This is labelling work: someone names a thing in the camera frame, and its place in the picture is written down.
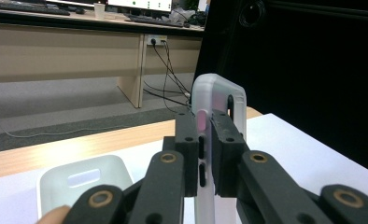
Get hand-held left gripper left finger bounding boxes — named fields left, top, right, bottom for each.
left=163, top=112, right=201, bottom=198

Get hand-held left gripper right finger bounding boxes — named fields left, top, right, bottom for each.
left=210, top=108, right=251, bottom=199

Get translucent pink phone case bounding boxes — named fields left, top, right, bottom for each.
left=190, top=73, right=248, bottom=224

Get white plastic bin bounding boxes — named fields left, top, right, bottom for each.
left=35, top=154, right=134, bottom=218

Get white table sheet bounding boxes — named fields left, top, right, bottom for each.
left=0, top=112, right=368, bottom=224

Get black curtain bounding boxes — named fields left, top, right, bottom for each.
left=192, top=0, right=368, bottom=174

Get black keyboard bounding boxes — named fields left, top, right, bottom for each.
left=124, top=13, right=186, bottom=28
left=0, top=1, right=71, bottom=17

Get grey crumpled bag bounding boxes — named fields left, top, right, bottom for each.
left=169, top=7, right=208, bottom=27

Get computer monitor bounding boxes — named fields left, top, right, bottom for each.
left=106, top=0, right=174, bottom=13

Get wooden office desk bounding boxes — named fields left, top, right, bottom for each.
left=0, top=7, right=206, bottom=109

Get white paper cup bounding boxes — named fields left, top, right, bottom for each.
left=93, top=2, right=106, bottom=21

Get black floor cables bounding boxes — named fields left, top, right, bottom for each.
left=143, top=38, right=194, bottom=115

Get white wall socket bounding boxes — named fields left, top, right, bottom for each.
left=146, top=34, right=168, bottom=46

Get black round ring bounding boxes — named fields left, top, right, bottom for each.
left=238, top=0, right=267, bottom=28

